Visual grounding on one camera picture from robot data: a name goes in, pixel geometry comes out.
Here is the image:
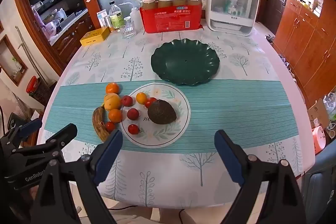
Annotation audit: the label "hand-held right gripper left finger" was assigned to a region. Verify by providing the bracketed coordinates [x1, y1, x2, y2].
[30, 130, 124, 224]

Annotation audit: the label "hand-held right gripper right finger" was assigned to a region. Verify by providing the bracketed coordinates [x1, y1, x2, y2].
[214, 130, 307, 224]

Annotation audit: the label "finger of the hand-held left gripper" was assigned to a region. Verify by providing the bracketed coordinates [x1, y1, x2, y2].
[12, 123, 78, 161]
[0, 118, 43, 155]

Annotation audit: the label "yellow-brown cucumber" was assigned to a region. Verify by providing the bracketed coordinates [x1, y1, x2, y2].
[92, 106, 110, 142]

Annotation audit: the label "orange tangerine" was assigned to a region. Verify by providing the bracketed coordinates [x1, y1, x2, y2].
[108, 109, 123, 123]
[106, 82, 121, 95]

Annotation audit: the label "large yellow citrus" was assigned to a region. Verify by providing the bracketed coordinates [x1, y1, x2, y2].
[104, 93, 122, 111]

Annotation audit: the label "white floral plate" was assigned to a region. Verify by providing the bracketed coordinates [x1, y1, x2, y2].
[121, 83, 191, 148]

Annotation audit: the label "dark avocado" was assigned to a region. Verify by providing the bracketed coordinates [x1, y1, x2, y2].
[147, 99, 177, 125]

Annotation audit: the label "dark green scalloped plate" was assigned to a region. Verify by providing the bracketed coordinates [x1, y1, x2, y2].
[150, 39, 220, 86]

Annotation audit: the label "dark bin with red lid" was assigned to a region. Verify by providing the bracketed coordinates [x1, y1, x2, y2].
[26, 76, 53, 106]

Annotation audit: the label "small yellow orange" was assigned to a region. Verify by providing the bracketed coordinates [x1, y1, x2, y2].
[136, 92, 148, 105]

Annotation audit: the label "pink plastic container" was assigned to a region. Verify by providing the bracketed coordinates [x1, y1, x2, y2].
[312, 126, 327, 155]

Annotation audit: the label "grey chair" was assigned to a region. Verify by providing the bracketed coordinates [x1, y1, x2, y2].
[302, 145, 336, 224]

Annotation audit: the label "wooden kitchen base cabinets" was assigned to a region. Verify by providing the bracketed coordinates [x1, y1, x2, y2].
[49, 9, 96, 64]

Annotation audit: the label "cardboard box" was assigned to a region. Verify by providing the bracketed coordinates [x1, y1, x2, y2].
[307, 98, 331, 130]

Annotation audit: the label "yellow tin box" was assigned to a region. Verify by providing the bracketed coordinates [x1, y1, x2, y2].
[79, 27, 111, 46]

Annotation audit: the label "clear plastic bag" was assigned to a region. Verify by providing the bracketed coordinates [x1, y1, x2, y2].
[323, 93, 336, 121]

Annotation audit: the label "silver metal can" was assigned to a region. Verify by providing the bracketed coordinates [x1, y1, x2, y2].
[104, 15, 114, 31]

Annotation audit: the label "small white blue carton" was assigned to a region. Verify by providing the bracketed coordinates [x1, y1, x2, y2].
[96, 10, 108, 29]

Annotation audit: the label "ribbed clear glass cup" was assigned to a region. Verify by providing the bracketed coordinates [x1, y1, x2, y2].
[121, 17, 137, 39]

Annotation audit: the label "clear bottle with green label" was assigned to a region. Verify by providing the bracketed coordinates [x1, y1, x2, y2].
[108, 1, 123, 31]

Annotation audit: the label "white squeeze bottle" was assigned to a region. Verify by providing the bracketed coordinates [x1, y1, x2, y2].
[118, 2, 142, 30]

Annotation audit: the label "wooden sideboard cabinet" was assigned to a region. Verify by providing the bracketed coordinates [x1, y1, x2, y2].
[273, 0, 336, 109]

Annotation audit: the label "white cup storage cabinet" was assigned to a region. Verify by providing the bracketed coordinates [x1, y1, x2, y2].
[203, 0, 269, 36]

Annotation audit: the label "red paper cup package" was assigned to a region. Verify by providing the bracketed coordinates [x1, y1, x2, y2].
[139, 5, 204, 33]

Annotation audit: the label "wooden wall frame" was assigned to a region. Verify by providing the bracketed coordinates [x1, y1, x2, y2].
[0, 34, 29, 86]

